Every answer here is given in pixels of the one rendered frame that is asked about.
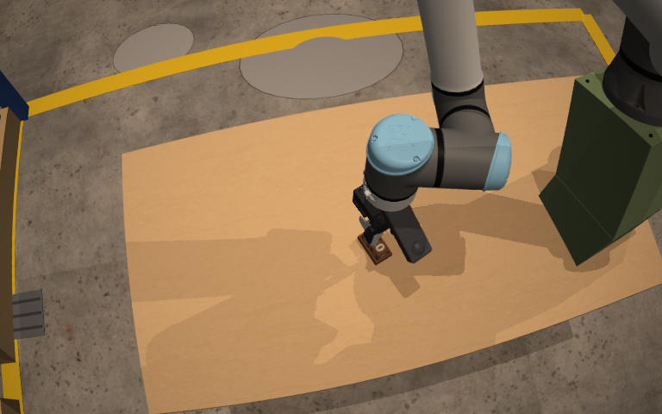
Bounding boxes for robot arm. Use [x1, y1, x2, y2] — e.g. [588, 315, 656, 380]
[363, 0, 662, 264]

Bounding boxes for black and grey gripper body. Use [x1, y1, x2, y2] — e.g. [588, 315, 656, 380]
[353, 184, 389, 234]

